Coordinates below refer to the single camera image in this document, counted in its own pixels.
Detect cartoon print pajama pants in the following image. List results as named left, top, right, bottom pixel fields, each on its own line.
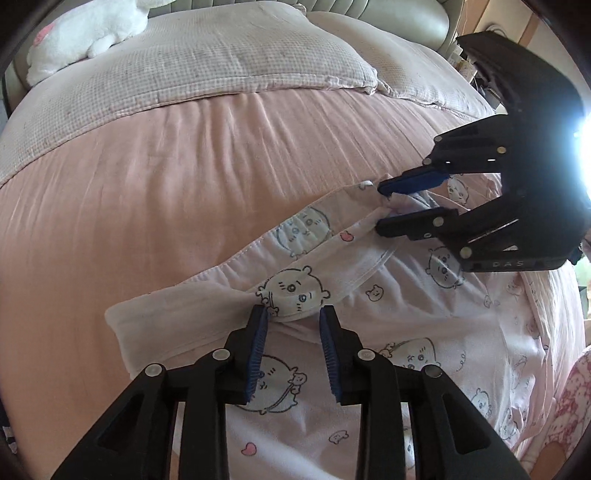
left=105, top=173, right=583, bottom=480

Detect grey padded headboard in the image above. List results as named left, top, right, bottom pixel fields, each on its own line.
left=295, top=0, right=455, bottom=51

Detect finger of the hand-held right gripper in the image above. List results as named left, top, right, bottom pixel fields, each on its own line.
left=376, top=194, right=527, bottom=259
left=378, top=115, right=513, bottom=197

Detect large white plush toy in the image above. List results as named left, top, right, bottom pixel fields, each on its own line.
left=25, top=0, right=148, bottom=86

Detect person's pink print pajama trousers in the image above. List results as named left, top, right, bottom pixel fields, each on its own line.
left=522, top=346, right=591, bottom=480

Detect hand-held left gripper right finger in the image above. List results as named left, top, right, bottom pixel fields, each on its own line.
left=318, top=305, right=532, bottom=480

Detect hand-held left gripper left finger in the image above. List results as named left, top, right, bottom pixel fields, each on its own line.
left=48, top=305, right=271, bottom=480

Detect pale checked pillow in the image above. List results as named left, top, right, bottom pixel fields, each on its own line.
left=307, top=11, right=497, bottom=116
left=0, top=0, right=379, bottom=185

